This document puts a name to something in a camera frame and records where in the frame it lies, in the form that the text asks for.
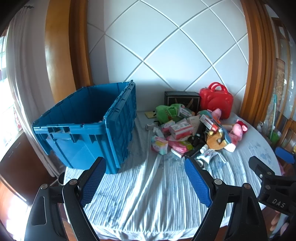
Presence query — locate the pastel tissue pack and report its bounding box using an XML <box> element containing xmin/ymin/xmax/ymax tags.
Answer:
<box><xmin>151</xmin><ymin>136</ymin><xmax>169</xmax><ymax>155</ymax></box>

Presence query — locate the blue plastic crate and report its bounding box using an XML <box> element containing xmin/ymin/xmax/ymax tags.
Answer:
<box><xmin>32</xmin><ymin>80</ymin><xmax>137</xmax><ymax>175</ymax></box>

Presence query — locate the black gift bag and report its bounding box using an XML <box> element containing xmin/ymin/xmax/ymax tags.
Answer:
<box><xmin>164</xmin><ymin>91</ymin><xmax>201</xmax><ymax>114</ymax></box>

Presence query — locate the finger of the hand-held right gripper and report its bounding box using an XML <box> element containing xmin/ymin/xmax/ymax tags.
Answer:
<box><xmin>248</xmin><ymin>156</ymin><xmax>275</xmax><ymax>179</ymax></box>
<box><xmin>275</xmin><ymin>146</ymin><xmax>296</xmax><ymax>164</ymax></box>

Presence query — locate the wooden chair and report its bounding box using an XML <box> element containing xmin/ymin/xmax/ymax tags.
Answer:
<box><xmin>275</xmin><ymin>117</ymin><xmax>296</xmax><ymax>158</ymax></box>

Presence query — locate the brown wooden cabinet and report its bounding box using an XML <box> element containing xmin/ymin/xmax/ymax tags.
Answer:
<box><xmin>0</xmin><ymin>132</ymin><xmax>58</xmax><ymax>209</ymax></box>

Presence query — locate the wooden column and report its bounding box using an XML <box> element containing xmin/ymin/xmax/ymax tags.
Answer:
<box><xmin>239</xmin><ymin>0</ymin><xmax>277</xmax><ymax>127</ymax></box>
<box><xmin>45</xmin><ymin>0</ymin><xmax>94</xmax><ymax>103</ymax></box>

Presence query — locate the blue plastic strip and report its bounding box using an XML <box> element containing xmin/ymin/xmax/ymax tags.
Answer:
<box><xmin>221</xmin><ymin>128</ymin><xmax>232</xmax><ymax>143</ymax></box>

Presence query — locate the pink pig plush teal dress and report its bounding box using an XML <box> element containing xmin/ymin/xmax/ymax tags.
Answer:
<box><xmin>196</xmin><ymin>108</ymin><xmax>222</xmax><ymax>120</ymax></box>

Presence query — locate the tall white green box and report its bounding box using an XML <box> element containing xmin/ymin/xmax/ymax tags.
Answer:
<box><xmin>186</xmin><ymin>116</ymin><xmax>200</xmax><ymax>130</ymax></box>

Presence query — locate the red white tissue pack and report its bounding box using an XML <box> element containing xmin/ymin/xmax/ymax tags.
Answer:
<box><xmin>169</xmin><ymin>120</ymin><xmax>193</xmax><ymax>139</ymax></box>

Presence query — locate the pink green plastic packet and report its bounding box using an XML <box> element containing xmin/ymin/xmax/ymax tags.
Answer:
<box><xmin>166</xmin><ymin>136</ymin><xmax>193</xmax><ymax>153</ymax></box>

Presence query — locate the white red striped box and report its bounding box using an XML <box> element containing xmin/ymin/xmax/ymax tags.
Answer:
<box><xmin>178</xmin><ymin>105</ymin><xmax>196</xmax><ymax>118</ymax></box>

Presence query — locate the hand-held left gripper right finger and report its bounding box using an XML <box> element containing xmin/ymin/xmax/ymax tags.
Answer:
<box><xmin>184</xmin><ymin>157</ymin><xmax>269</xmax><ymax>241</ymax></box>

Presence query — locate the red plastic toy case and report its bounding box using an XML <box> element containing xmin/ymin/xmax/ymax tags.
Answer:
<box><xmin>199</xmin><ymin>82</ymin><xmax>234</xmax><ymax>120</ymax></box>

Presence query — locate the green plush toy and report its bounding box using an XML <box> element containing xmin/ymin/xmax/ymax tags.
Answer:
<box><xmin>154</xmin><ymin>103</ymin><xmax>185</xmax><ymax>123</ymax></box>

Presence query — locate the pink pig plush red dress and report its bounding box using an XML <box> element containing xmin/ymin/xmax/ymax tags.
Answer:
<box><xmin>231</xmin><ymin>119</ymin><xmax>248</xmax><ymax>136</ymax></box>

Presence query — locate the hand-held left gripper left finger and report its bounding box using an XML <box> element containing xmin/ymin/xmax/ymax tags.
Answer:
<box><xmin>24</xmin><ymin>156</ymin><xmax>107</xmax><ymax>241</ymax></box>

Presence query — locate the green mop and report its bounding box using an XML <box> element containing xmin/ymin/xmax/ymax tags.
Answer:
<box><xmin>268</xmin><ymin>96</ymin><xmax>281</xmax><ymax>143</ymax></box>

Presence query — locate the flat white red box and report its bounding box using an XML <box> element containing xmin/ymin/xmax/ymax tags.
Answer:
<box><xmin>171</xmin><ymin>148</ymin><xmax>189</xmax><ymax>158</ymax></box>

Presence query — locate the white wipes packet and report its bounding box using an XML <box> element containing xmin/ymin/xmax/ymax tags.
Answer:
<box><xmin>195</xmin><ymin>148</ymin><xmax>220</xmax><ymax>164</ymax></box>

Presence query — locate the black trash bag roll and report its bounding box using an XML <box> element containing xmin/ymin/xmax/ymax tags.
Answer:
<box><xmin>184</xmin><ymin>145</ymin><xmax>205</xmax><ymax>158</ymax></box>

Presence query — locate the brown plush toy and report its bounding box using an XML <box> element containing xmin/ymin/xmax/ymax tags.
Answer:
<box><xmin>206</xmin><ymin>130</ymin><xmax>232</xmax><ymax>151</ymax></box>

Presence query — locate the pink white box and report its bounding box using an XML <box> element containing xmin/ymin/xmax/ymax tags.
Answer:
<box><xmin>161</xmin><ymin>120</ymin><xmax>176</xmax><ymax>133</ymax></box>

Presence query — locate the long red white box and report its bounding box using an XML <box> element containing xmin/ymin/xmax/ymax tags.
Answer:
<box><xmin>200</xmin><ymin>115</ymin><xmax>222</xmax><ymax>131</ymax></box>

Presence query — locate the white curtain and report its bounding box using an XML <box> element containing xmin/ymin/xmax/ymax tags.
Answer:
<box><xmin>6</xmin><ymin>5</ymin><xmax>58</xmax><ymax>176</ymax></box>

